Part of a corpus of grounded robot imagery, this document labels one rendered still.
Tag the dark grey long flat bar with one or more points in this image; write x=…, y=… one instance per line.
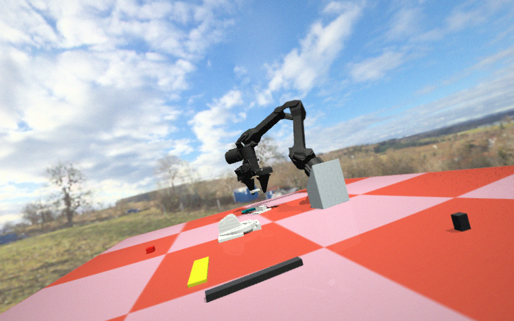
x=252, y=279

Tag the yellow flat block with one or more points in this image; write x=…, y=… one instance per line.
x=199, y=272

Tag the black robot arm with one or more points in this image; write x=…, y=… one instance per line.
x=301, y=156

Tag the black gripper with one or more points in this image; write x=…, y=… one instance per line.
x=263, y=174

